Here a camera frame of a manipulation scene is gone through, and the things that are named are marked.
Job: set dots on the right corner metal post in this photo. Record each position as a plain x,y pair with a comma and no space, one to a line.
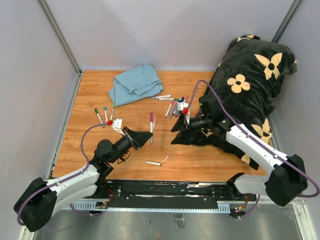
293,9

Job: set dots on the black floral plush blanket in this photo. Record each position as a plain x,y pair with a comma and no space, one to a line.
246,82

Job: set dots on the dark blue marker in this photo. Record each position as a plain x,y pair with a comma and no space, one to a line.
182,100

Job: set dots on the grey marker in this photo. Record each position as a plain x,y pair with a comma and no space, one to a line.
172,113

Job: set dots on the black marker without cap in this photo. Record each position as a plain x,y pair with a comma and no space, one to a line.
153,163

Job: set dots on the lilac cap marker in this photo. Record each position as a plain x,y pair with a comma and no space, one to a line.
161,97

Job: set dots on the blue cap marker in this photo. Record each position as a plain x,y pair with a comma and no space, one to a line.
176,112

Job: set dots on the corner metal post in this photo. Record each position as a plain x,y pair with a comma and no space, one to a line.
293,9
44,6

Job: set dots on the left corner metal post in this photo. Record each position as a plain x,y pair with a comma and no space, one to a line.
44,6

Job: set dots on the purple cap marker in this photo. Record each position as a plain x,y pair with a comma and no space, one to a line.
151,128

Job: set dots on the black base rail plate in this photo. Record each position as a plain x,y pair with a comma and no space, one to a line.
166,195

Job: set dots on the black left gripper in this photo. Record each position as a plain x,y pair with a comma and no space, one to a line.
140,138

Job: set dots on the aluminium frame rail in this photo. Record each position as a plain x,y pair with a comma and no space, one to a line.
73,204

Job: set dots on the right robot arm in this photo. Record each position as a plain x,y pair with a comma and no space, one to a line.
285,177

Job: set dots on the dark green cap marker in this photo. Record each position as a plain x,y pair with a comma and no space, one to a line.
99,117

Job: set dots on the pink cap marker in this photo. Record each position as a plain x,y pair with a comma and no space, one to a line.
169,109

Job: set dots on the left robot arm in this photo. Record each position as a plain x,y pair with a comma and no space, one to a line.
43,198

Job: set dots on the light blue folded cloth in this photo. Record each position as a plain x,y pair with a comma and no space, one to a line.
135,84

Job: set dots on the peach cap marker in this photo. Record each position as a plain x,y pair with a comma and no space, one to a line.
154,124

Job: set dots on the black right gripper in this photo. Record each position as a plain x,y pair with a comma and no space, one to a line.
181,124

